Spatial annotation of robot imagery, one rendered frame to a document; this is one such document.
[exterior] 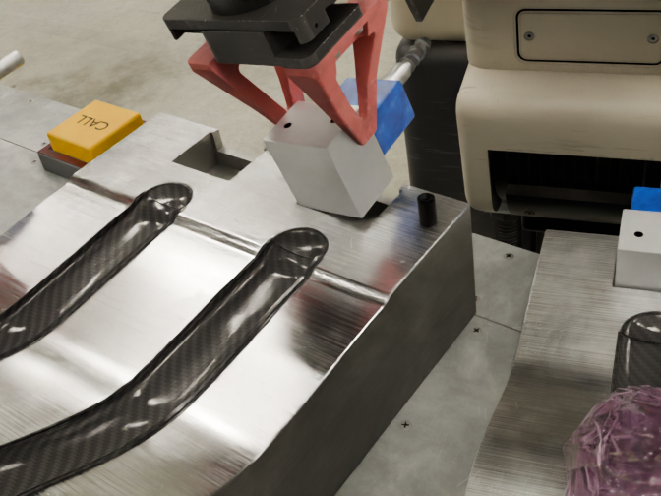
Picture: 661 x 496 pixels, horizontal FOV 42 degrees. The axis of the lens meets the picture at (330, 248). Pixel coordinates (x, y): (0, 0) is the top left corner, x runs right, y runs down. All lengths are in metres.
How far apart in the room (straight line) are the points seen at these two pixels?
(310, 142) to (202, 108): 2.02
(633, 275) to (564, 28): 0.32
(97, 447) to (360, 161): 0.21
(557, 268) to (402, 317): 0.10
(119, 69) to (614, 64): 2.20
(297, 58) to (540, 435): 0.21
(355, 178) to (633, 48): 0.36
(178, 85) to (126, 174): 2.06
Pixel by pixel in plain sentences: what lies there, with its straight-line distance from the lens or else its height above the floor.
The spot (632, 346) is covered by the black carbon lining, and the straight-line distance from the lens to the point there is 0.48.
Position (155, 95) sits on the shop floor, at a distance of 2.63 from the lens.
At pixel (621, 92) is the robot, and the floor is 0.80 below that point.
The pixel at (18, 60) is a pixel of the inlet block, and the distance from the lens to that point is 0.69.
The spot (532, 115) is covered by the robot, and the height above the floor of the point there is 0.79.
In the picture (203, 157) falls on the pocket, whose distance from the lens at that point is 0.62.
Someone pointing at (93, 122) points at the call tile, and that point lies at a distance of 0.78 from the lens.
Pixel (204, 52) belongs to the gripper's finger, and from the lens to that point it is 0.49.
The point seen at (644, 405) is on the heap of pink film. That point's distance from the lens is 0.39.
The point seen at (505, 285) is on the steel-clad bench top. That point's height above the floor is 0.80.
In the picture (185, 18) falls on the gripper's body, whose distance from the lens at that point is 0.47.
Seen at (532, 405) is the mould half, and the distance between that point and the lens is 0.42.
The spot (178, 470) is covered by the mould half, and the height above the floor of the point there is 0.89.
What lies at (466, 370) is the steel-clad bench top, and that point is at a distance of 0.53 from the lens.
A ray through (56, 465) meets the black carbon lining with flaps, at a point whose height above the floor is 0.90.
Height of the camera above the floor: 1.20
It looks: 40 degrees down
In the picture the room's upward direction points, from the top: 11 degrees counter-clockwise
